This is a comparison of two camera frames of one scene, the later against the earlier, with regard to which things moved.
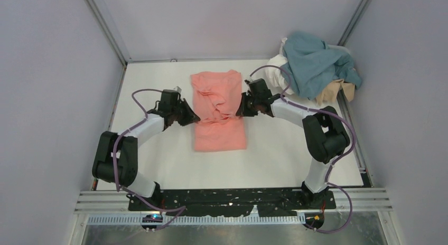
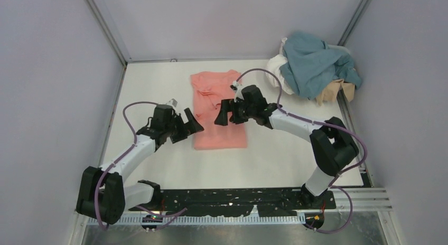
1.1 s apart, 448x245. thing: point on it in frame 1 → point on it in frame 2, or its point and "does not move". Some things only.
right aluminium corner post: [355, 18] does not move
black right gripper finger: [244, 110] → [226, 107]
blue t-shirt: [313, 66] does not move
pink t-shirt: [216, 97] does not move
